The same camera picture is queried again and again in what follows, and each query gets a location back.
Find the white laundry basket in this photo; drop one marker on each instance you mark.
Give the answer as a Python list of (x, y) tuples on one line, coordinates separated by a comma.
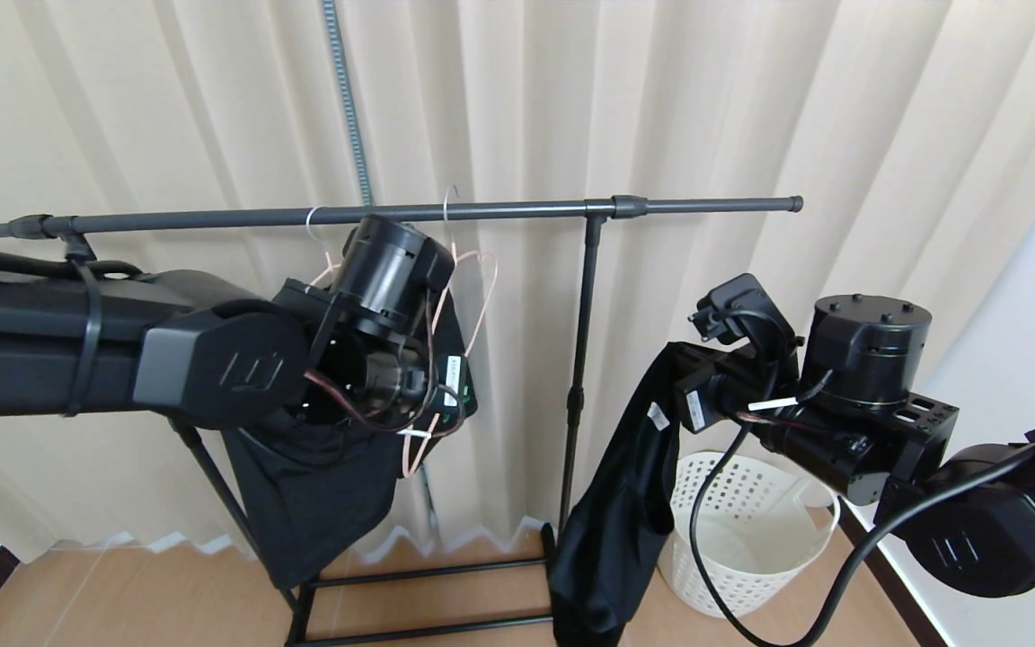
[(751, 539)]

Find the black clothes rack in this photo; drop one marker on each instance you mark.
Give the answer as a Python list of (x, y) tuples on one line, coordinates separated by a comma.
[(482, 213)]

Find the black shorts with green print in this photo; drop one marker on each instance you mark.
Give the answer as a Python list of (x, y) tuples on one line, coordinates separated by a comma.
[(320, 503)]

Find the white curtain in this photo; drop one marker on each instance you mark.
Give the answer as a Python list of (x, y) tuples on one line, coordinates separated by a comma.
[(661, 90)]

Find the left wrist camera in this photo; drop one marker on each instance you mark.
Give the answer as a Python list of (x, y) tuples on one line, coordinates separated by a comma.
[(447, 382)]

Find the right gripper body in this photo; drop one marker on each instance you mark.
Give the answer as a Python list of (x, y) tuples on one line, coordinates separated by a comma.
[(715, 386)]

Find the pink clothes hanger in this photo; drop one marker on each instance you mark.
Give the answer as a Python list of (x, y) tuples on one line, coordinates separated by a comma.
[(489, 296), (308, 225)]

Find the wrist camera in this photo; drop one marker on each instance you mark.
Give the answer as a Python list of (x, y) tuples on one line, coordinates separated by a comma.
[(447, 382), (742, 310)]

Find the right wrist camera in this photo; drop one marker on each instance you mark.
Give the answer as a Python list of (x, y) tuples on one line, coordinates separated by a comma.
[(742, 310)]

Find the black garment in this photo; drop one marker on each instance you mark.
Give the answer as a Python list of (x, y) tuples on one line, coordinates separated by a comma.
[(616, 539)]

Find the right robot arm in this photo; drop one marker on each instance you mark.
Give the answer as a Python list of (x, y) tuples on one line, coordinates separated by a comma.
[(868, 359)]

